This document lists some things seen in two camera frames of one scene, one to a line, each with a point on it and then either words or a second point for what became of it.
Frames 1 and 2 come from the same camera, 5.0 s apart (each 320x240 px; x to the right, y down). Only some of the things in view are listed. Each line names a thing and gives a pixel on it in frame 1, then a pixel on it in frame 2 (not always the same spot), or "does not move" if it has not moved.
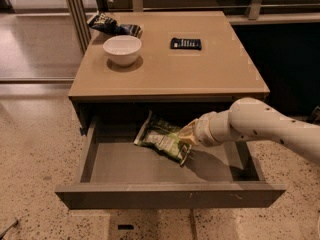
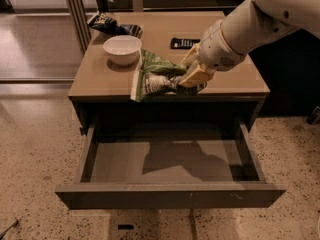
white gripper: x=202 y=132 -> x=216 y=50
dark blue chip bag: x=104 y=22 does not move
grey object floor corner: x=12 y=225 does not move
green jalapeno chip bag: x=165 y=137 -> x=156 y=76
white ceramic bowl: x=122 y=50 does not move
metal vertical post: x=78 y=14 does not move
